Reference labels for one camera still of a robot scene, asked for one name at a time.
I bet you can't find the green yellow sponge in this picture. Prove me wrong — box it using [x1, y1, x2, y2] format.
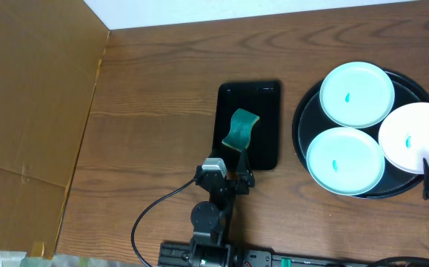
[222, 108, 260, 152]

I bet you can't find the white plate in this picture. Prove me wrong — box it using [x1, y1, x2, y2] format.
[378, 102, 429, 174]

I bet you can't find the mint green plate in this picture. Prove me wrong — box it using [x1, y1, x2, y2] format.
[306, 127, 385, 196]
[319, 62, 395, 128]

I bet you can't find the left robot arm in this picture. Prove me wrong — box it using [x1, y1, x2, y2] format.
[188, 149, 255, 267]

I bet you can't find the black rectangular water tray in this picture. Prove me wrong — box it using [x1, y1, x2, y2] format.
[213, 80, 282, 171]

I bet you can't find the brown cardboard panel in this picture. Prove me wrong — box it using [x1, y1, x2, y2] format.
[0, 0, 109, 258]

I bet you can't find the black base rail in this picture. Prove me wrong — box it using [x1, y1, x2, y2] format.
[157, 243, 429, 267]

